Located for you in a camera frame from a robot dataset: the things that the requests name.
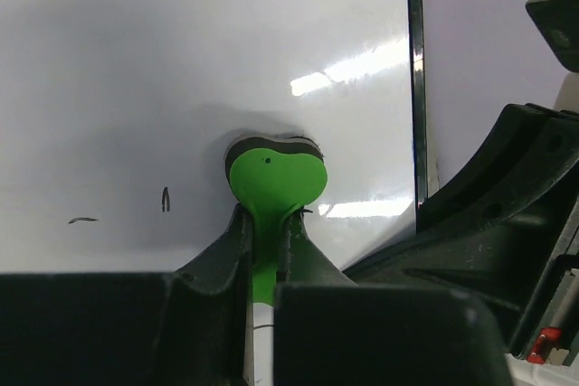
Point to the green whiteboard eraser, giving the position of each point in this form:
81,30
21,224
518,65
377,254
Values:
272,177

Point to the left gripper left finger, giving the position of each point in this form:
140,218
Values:
187,327

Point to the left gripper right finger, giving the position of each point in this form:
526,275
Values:
331,331

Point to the white whiteboard black frame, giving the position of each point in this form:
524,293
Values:
116,116

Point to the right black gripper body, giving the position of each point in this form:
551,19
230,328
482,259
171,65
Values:
499,226

